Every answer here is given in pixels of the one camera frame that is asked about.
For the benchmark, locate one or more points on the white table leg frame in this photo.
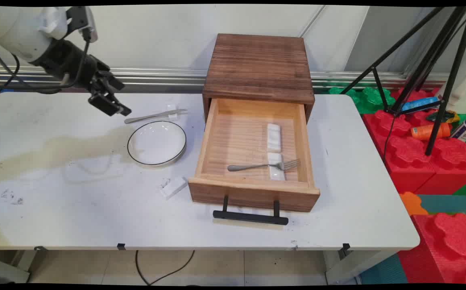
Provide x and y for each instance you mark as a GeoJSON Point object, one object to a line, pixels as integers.
{"type": "Point", "coordinates": [349, 268]}

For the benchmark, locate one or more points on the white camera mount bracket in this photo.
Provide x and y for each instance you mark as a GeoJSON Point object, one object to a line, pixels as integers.
{"type": "Point", "coordinates": [55, 20]}

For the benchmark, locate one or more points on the green foam block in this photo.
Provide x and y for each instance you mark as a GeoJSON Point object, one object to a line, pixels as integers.
{"type": "Point", "coordinates": [371, 98]}

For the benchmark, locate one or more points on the orange plastic bottle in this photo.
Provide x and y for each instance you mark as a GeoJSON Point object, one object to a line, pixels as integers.
{"type": "Point", "coordinates": [424, 132]}

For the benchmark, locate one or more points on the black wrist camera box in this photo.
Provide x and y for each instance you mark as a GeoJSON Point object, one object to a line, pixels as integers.
{"type": "Point", "coordinates": [84, 22]}

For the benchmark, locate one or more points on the silver table knife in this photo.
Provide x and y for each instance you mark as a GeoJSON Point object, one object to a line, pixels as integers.
{"type": "Point", "coordinates": [152, 116]}

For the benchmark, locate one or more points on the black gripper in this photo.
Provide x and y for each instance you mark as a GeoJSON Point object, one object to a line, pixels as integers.
{"type": "Point", "coordinates": [69, 62]}

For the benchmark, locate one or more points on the white plastic canister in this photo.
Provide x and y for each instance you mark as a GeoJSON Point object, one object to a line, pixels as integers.
{"type": "Point", "coordinates": [464, 88]}

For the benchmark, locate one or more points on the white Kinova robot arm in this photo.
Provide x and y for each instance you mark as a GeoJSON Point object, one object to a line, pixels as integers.
{"type": "Point", "coordinates": [13, 32]}

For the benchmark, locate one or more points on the aluminium wall rail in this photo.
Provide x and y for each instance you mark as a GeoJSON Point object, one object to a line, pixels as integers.
{"type": "Point", "coordinates": [168, 76]}

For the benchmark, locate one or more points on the teal floor mat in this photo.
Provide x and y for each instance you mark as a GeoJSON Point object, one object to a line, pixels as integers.
{"type": "Point", "coordinates": [448, 203]}

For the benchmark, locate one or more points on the large red foam block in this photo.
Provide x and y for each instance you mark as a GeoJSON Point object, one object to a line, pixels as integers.
{"type": "Point", "coordinates": [410, 161]}

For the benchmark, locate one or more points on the black table edge clip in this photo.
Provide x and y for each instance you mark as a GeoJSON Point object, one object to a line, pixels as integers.
{"type": "Point", "coordinates": [346, 247]}
{"type": "Point", "coordinates": [40, 248]}
{"type": "Point", "coordinates": [121, 246]}

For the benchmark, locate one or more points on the dark wooden drawer cabinet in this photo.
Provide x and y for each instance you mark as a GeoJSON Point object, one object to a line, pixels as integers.
{"type": "Point", "coordinates": [259, 66]}

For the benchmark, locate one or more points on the white bowl black rim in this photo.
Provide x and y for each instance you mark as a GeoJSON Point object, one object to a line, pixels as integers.
{"type": "Point", "coordinates": [156, 144]}

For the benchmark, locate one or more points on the white ceramic cutlery rest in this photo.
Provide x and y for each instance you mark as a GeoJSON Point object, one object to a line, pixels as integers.
{"type": "Point", "coordinates": [172, 116]}
{"type": "Point", "coordinates": [273, 137]}
{"type": "Point", "coordinates": [277, 174]}
{"type": "Point", "coordinates": [173, 187]}

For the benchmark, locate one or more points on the blue flat package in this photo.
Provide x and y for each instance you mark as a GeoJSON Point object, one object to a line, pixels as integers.
{"type": "Point", "coordinates": [418, 104]}

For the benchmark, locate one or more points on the green yellow toy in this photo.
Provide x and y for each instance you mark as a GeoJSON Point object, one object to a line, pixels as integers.
{"type": "Point", "coordinates": [450, 117]}

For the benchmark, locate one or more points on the silver fork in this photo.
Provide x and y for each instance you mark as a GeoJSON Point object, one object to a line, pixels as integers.
{"type": "Point", "coordinates": [257, 166]}

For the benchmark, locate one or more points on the black tripod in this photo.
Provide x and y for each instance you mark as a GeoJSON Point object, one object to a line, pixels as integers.
{"type": "Point", "coordinates": [450, 80]}

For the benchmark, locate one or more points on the orange foam piece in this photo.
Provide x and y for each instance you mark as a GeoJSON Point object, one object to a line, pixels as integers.
{"type": "Point", "coordinates": [412, 203]}

